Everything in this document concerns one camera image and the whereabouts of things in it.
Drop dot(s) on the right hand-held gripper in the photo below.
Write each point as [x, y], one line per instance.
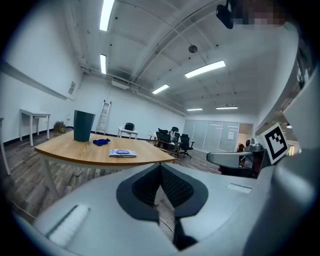
[275, 142]

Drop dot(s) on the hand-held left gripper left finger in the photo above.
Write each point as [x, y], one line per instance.
[100, 212]

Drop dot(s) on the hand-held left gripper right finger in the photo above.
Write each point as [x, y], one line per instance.
[220, 212]

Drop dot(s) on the wet wipe pack purple lid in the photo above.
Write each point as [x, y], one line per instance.
[122, 153]

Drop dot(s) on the paper notice on glass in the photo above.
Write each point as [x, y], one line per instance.
[230, 135]

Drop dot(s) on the frosted glass partition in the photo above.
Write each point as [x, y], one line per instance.
[210, 135]

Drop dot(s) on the long ceiling light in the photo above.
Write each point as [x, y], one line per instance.
[194, 109]
[160, 89]
[103, 63]
[205, 69]
[226, 107]
[107, 15]

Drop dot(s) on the wooden shelf rack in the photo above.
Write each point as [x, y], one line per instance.
[172, 148]

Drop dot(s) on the blue cloth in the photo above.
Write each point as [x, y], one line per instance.
[101, 142]

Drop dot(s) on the white table with slanted legs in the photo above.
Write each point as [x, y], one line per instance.
[127, 132]

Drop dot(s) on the small light wooden table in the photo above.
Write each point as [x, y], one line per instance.
[152, 137]

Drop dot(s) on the dark teal waste bin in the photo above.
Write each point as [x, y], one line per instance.
[83, 126]

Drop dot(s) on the black bag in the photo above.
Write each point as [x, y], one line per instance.
[129, 126]

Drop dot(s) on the aluminium ladder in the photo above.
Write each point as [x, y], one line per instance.
[103, 117]

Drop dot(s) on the white side table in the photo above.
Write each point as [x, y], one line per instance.
[35, 114]

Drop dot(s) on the round ceiling fixture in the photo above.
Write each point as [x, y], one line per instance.
[192, 49]

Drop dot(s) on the white ceiling air conditioner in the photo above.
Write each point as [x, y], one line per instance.
[120, 84]

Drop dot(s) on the person's head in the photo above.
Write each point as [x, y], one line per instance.
[260, 12]

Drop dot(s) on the right hand-held gripper camera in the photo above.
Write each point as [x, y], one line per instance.
[251, 145]

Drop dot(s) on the wall notice sheet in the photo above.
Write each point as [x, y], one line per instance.
[72, 88]

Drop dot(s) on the black head-worn camera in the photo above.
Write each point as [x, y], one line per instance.
[224, 15]

